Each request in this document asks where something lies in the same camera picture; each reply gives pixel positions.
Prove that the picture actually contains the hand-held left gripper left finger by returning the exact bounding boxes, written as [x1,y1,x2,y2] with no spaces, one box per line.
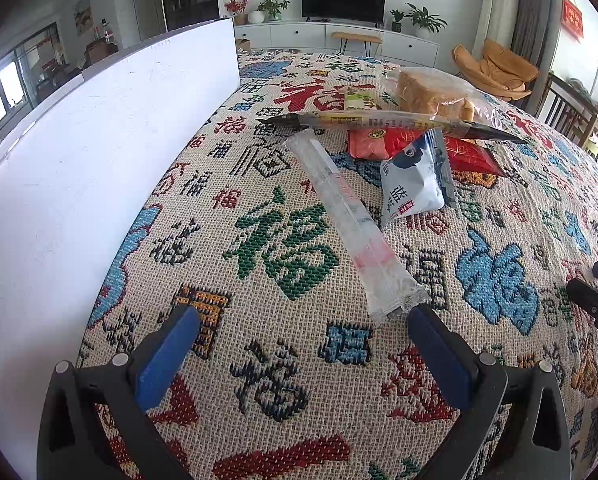
[38,305,202,480]

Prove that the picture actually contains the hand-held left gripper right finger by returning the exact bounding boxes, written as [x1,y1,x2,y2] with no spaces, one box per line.
[408,304,572,480]

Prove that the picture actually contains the clear long snack packet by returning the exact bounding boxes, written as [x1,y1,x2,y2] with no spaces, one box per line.
[285,129,427,323]

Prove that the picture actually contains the blue white snack packet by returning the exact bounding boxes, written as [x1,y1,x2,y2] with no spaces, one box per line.
[380,127,457,228]

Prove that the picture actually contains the white cardboard box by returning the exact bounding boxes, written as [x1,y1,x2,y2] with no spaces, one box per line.
[0,17,241,480]

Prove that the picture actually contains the red snack packet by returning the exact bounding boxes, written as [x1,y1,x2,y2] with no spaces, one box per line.
[347,127,507,177]

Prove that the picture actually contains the bagged sliced bread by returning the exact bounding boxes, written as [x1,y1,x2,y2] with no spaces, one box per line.
[385,67,504,131]

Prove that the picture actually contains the printed woven blanket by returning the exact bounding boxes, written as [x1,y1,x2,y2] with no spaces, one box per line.
[76,49,598,480]

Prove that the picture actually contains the dark wooden chair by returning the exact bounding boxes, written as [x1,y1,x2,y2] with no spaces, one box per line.
[534,72,598,133]

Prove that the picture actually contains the orange lounge chair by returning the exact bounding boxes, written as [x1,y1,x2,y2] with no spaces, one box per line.
[452,38,540,101]

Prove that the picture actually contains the green yellow pastry packet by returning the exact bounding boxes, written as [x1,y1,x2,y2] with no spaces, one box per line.
[343,85,382,112]

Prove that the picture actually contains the grey curtain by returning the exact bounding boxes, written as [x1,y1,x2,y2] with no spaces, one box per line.
[509,0,564,68]

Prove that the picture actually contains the covered standing air conditioner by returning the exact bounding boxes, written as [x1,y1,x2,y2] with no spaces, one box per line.
[474,0,522,56]

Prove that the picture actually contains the wooden dining chair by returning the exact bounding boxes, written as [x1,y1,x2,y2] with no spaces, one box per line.
[86,40,120,66]

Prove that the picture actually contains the large white-pot plant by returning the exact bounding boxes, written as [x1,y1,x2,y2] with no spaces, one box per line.
[405,3,448,38]

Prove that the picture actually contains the glass balcony door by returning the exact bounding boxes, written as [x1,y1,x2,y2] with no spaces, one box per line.
[0,22,62,131]

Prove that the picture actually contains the wooden stool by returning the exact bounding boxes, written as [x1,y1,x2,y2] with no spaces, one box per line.
[331,31,383,56]

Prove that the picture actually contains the white television cabinet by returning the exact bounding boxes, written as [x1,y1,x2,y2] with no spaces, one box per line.
[235,20,440,67]

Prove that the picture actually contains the white door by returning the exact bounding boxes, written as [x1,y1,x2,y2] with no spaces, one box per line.
[130,0,166,41]

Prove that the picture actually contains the red flower plant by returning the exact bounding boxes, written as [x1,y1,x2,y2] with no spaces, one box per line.
[224,0,250,26]

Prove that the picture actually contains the green potted plant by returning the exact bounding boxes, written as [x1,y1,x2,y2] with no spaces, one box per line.
[256,0,290,22]

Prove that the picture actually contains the black television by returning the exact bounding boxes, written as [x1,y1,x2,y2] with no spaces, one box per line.
[301,0,386,23]

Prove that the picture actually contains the red wall hanging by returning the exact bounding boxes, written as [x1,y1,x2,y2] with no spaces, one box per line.
[561,0,584,39]

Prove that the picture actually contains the wall painting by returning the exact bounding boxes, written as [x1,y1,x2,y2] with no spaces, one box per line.
[74,0,94,36]

